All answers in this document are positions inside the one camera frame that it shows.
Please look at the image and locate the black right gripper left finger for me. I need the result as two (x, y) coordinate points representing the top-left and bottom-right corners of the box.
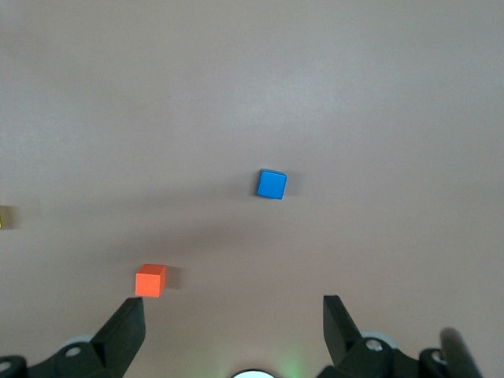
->
(0, 297), (147, 378)

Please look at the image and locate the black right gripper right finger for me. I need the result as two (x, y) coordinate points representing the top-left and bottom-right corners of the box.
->
(317, 295), (485, 378)

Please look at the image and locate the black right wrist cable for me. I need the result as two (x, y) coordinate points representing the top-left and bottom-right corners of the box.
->
(438, 328), (486, 378)

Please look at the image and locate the blue cube block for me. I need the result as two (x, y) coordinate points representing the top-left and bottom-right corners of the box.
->
(255, 169), (289, 202)

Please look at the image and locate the orange cube block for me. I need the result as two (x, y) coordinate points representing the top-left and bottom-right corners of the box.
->
(134, 263), (168, 298)

